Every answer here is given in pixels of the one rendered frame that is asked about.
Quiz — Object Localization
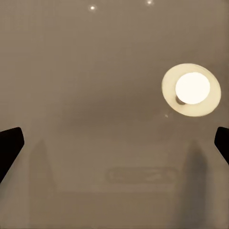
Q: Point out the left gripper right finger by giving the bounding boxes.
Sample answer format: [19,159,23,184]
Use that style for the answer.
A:
[214,127,229,164]

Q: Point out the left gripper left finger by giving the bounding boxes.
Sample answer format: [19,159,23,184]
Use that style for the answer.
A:
[0,127,24,183]

